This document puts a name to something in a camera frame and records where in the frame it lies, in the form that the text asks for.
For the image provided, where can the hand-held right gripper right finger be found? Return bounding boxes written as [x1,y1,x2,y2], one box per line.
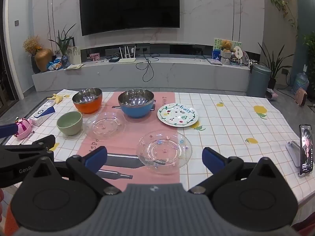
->
[188,147,284,197]

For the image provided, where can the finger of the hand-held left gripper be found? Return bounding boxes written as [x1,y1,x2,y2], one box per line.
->
[0,124,18,138]
[0,135,57,156]

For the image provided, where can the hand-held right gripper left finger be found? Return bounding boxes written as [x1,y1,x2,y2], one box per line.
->
[27,146,122,195]

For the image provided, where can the clear glass plate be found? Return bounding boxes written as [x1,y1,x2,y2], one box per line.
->
[86,111,126,142]
[136,129,193,176]

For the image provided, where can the green ceramic bowl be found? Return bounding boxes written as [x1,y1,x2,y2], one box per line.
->
[57,111,83,136]

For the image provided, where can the orange steel bowl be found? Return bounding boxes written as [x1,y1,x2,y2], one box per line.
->
[72,88,103,114]

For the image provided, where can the white painted fruit plate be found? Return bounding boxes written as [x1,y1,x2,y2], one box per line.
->
[157,102,199,127]

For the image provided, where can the blue steel bowl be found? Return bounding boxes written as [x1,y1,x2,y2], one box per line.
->
[118,90,155,118]

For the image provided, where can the clear pen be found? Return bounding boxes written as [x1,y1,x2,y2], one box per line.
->
[21,131,35,145]

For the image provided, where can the pink round toy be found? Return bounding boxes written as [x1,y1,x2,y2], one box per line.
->
[15,117,34,140]

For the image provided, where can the white and blue box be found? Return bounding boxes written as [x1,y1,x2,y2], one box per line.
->
[29,100,56,127]

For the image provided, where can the pink bottle print placemat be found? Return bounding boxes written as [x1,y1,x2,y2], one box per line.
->
[78,91,190,188]

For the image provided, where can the yellow banana peel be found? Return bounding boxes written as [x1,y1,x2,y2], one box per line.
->
[47,94,70,104]

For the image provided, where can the dark vase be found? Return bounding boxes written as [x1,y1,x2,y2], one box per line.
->
[31,54,41,74]

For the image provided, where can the golden vase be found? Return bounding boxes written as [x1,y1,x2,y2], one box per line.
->
[34,48,53,72]

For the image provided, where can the blue snack packets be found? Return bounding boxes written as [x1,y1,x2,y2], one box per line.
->
[47,58,63,71]

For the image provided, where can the grey phone stand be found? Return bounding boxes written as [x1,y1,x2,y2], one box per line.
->
[285,141,306,177]

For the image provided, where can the grey-green trash can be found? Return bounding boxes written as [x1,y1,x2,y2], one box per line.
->
[247,64,272,98]

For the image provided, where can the dried yellow flowers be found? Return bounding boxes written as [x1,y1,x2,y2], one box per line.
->
[23,36,43,54]

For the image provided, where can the black smartphone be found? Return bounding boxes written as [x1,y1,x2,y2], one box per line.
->
[298,124,315,176]

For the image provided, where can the white printed paper bag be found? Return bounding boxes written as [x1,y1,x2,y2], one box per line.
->
[66,45,82,64]

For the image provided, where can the white router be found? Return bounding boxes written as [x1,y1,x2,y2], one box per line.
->
[118,46,137,63]

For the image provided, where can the green long-leaf plant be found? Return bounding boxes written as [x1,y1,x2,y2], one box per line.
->
[48,24,77,56]

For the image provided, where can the green and blue picture board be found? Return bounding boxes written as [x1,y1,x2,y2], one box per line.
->
[212,38,242,61]

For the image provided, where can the pink slatted heater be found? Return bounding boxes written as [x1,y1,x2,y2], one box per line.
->
[295,88,308,107]

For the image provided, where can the round white hand fan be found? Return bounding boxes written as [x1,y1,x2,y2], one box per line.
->
[233,45,244,62]

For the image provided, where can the potted long-leaf plant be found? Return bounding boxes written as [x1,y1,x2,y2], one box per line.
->
[257,42,294,89]

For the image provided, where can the brown teddy bear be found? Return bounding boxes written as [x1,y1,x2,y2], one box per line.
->
[220,40,233,53]

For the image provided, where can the large water jug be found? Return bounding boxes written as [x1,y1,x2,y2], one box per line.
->
[291,72,310,95]

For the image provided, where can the tall leafy plant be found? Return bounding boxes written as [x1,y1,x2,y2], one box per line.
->
[303,32,315,91]

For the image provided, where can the black flat television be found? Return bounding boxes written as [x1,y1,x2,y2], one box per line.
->
[79,0,181,36]

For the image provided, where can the hanging vine plant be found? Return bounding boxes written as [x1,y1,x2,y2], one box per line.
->
[268,0,299,30]

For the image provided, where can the black cable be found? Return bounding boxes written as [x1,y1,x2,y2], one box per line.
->
[136,53,160,82]

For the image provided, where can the black picture frame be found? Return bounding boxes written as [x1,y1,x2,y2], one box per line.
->
[58,37,75,54]

